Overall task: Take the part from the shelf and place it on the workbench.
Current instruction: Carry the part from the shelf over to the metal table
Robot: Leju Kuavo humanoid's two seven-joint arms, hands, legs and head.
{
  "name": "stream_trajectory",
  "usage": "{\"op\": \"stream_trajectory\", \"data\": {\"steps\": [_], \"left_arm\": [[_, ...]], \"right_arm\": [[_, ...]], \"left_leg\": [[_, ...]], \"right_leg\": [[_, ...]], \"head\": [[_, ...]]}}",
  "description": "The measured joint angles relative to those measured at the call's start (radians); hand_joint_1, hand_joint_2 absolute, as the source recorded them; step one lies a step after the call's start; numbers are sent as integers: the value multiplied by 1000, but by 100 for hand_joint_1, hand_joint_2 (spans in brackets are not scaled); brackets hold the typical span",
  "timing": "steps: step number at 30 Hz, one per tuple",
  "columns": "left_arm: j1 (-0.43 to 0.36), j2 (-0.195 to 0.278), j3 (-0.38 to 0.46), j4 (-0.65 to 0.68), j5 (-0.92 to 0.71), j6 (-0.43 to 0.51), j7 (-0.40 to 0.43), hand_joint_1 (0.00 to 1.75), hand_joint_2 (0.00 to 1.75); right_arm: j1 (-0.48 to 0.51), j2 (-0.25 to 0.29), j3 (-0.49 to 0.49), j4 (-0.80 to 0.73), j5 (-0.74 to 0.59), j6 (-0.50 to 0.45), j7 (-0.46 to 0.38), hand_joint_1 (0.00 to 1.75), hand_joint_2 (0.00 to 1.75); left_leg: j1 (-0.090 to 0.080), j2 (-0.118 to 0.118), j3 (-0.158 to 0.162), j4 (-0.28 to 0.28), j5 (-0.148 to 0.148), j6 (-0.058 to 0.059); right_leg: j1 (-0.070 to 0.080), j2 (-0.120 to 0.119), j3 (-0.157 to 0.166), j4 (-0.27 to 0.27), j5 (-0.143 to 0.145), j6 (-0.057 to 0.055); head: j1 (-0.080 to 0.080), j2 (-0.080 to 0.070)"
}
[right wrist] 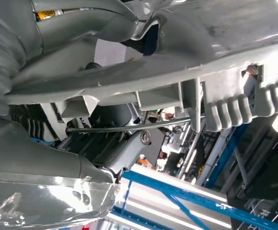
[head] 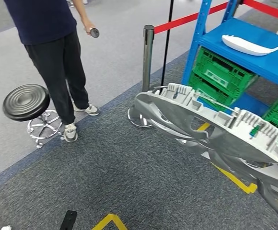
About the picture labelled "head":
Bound black round stool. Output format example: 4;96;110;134
2;84;64;149

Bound blue metal shelf rack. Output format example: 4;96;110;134
181;0;278;160

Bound red barrier belt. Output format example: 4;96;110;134
153;1;229;35
243;0;278;23

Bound white curved plastic part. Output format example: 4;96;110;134
221;34;278;57

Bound grey plastic wheel hubcap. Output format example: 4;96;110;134
129;82;278;196

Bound yellow floor tape square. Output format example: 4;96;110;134
198;122;258;195

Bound black stanchion post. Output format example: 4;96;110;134
160;0;174;94

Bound person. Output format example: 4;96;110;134
3;0;100;143

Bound chrome stanchion post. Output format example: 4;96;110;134
127;24;155;129

